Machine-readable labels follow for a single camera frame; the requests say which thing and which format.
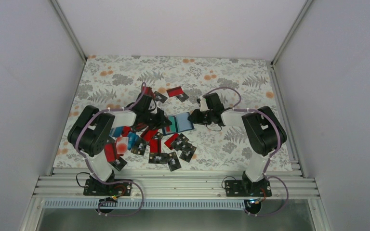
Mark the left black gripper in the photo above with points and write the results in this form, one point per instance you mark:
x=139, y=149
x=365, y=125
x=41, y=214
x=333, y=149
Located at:
x=159, y=123

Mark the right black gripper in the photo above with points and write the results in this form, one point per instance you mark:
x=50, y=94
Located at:
x=196, y=119

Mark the teal card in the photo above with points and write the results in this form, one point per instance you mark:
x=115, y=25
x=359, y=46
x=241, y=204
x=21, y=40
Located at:
x=172, y=128

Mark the blue card holder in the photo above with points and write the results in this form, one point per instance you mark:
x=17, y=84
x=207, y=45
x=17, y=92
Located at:
x=182, y=123

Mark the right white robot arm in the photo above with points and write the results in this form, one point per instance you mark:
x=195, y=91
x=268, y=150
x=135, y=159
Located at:
x=264, y=131

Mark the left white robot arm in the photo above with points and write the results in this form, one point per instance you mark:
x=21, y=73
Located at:
x=91, y=131

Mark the red card left cluster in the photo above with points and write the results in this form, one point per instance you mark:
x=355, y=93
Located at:
x=149, y=134

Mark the blue card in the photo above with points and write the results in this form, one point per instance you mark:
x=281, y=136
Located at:
x=132, y=138

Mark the black VIP card far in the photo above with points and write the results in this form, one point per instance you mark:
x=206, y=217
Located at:
x=160, y=97

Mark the black vip card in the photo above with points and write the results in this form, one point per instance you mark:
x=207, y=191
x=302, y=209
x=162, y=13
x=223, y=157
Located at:
x=158, y=158
x=160, y=97
x=187, y=153

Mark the white red spot card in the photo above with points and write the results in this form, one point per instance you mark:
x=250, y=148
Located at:
x=121, y=145

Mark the red card centre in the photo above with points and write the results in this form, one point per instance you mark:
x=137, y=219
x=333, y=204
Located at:
x=168, y=143

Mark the black VIP card front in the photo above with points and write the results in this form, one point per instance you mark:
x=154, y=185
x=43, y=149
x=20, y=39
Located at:
x=158, y=158

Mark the red black stripe card far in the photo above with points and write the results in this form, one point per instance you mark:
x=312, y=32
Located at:
x=172, y=92

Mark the black VIP card right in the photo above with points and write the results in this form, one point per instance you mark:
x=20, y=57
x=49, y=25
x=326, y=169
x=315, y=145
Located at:
x=187, y=153

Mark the black card near base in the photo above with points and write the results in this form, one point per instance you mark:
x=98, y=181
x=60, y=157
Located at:
x=118, y=163

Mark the floral table mat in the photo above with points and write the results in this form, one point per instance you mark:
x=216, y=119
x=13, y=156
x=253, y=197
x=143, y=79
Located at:
x=114, y=81

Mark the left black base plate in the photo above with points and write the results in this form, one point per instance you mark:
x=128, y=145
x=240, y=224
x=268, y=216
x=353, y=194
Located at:
x=95, y=188

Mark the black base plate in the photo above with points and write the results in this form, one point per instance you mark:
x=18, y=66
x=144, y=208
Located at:
x=240, y=188
x=95, y=188

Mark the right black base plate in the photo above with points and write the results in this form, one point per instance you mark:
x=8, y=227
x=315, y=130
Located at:
x=240, y=188

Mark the aluminium rail frame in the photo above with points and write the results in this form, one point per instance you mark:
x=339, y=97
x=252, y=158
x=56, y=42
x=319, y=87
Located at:
x=179, y=184

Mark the grey perforated cable duct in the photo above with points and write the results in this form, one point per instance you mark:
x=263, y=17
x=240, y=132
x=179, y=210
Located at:
x=87, y=203

